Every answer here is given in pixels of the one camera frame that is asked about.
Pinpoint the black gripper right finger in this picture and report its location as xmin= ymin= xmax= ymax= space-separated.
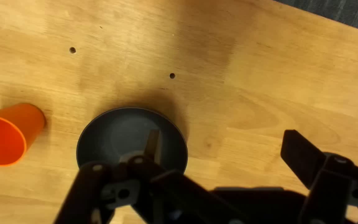
xmin=279 ymin=128 xmax=358 ymax=224

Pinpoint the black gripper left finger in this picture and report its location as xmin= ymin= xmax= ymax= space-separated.
xmin=53 ymin=128 xmax=246 ymax=224

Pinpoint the orange plastic cup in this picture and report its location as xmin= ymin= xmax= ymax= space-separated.
xmin=0 ymin=102 xmax=47 ymax=168

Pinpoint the dark grey bowl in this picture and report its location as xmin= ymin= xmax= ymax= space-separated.
xmin=74 ymin=105 xmax=189 ymax=174

